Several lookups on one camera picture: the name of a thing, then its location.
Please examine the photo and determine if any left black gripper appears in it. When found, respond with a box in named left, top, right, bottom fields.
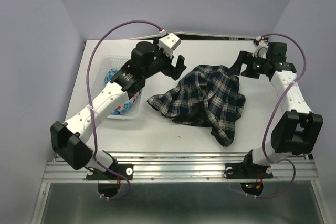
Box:
left=144, top=39, right=186, bottom=81

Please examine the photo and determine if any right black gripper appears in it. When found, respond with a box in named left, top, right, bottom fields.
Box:
left=226, top=50, right=270, bottom=78

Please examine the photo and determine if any navy plaid skirt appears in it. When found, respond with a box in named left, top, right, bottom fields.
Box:
left=147, top=65, right=246, bottom=147

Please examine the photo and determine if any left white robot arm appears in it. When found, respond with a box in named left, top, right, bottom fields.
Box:
left=50, top=35, right=186, bottom=179

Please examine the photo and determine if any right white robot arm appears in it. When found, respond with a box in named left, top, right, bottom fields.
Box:
left=224, top=37, right=323, bottom=179

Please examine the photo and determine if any blue floral skirt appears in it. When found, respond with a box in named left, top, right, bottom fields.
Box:
left=104, top=68, right=142, bottom=116

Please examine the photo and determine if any white plastic basket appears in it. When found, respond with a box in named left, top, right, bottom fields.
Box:
left=91, top=55, right=144, bottom=120

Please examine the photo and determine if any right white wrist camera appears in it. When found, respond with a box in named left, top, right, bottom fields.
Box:
left=253, top=36, right=268, bottom=58

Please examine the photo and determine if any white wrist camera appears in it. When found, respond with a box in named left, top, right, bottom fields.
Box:
left=158, top=33, right=181, bottom=52
left=253, top=36, right=268, bottom=58

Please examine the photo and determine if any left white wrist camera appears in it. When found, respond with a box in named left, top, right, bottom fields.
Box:
left=158, top=33, right=181, bottom=52

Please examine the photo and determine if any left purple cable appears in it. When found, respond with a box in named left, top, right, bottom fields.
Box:
left=86, top=20, right=166, bottom=200

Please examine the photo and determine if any aluminium mounting rail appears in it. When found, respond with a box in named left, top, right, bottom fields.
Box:
left=41, top=152, right=320, bottom=184

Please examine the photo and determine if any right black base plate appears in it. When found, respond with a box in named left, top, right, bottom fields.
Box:
left=223, top=162, right=273, bottom=179

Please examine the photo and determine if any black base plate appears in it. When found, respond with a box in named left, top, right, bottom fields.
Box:
left=86, top=163, right=134, bottom=181
left=223, top=162, right=273, bottom=179

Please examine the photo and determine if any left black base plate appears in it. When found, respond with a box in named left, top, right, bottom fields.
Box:
left=86, top=163, right=134, bottom=181

